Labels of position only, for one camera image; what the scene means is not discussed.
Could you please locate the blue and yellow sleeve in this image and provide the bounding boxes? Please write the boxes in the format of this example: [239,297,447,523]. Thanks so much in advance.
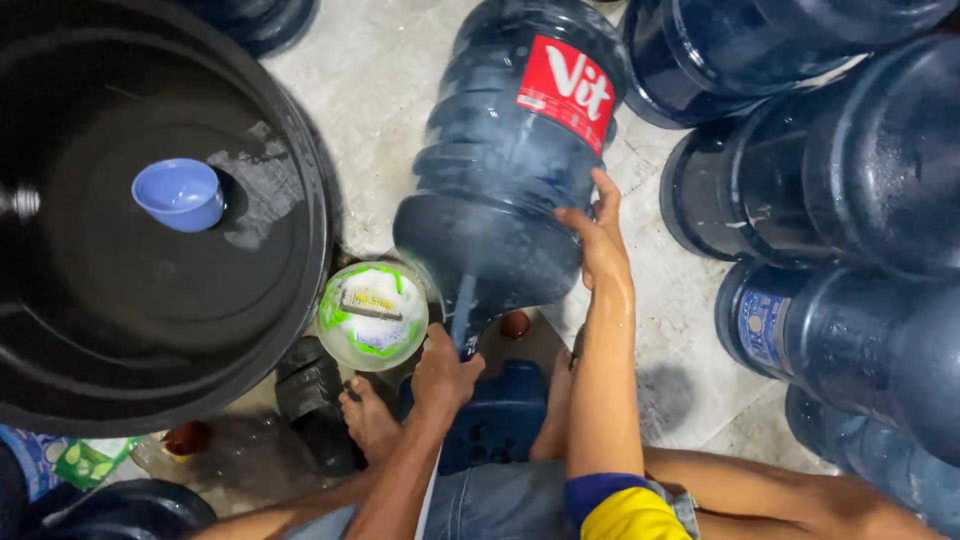
[564,472,695,540]

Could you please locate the person's right hand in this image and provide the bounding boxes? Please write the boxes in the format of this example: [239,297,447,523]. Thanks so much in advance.
[553,168,635,294]

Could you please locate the black round basin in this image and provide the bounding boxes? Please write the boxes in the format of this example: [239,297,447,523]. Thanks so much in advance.
[30,478,219,540]

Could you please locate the person's right foot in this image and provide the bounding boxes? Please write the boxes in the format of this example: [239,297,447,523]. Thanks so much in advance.
[528,348,577,463]

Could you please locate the light blue water jug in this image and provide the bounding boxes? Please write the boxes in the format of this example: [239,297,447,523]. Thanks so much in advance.
[783,384,960,538]

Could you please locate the green white soap sachet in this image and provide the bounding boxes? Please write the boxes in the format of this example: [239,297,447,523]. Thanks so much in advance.
[319,264,427,360]

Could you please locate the black rubber pad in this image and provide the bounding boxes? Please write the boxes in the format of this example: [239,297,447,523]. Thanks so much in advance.
[273,336,363,475]

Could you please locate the blue plastic stool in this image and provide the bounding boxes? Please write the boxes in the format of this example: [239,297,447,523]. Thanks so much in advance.
[396,358,550,478]

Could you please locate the blue plastic dipper cup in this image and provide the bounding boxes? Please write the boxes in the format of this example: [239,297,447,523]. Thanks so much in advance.
[131,157,226,234]

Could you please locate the person's left leg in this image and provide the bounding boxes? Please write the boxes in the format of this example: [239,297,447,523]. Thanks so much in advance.
[183,471,380,540]

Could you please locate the green printed packet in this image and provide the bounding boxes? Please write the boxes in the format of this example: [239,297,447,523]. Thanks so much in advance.
[52,436,145,493]

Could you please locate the person's leg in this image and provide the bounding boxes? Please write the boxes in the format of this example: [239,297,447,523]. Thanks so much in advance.
[183,471,380,540]
[643,446,948,540]

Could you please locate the person's left hand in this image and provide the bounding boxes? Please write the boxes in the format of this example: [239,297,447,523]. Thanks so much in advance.
[411,322,487,421]

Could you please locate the denim shorts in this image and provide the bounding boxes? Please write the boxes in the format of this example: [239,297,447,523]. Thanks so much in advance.
[283,460,702,540]

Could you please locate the person's left foot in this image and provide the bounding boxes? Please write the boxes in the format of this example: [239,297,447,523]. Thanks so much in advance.
[338,375,404,468]

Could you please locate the blue patterned packet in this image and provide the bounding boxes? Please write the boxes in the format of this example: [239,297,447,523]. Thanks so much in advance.
[0,423,70,502]

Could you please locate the dark blue water jug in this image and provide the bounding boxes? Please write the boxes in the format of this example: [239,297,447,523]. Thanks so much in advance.
[178,0,321,60]
[658,33,960,280]
[621,0,960,130]

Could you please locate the blue brush handle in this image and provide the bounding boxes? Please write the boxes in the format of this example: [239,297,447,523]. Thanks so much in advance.
[448,273,483,360]

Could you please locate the person's right leg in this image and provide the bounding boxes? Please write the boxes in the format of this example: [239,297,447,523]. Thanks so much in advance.
[643,446,948,540]

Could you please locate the person's foot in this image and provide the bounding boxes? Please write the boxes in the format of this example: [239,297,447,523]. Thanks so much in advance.
[528,348,577,463]
[338,375,404,468]

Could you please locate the red bottle cap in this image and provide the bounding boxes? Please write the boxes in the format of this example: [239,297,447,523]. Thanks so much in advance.
[160,420,213,460]
[498,309,533,341]

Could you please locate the blue water jug red label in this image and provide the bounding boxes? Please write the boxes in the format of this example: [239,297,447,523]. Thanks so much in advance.
[391,0,630,325]

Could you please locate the large black water barrel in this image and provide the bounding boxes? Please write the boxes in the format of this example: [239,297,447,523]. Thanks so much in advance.
[0,0,336,439]

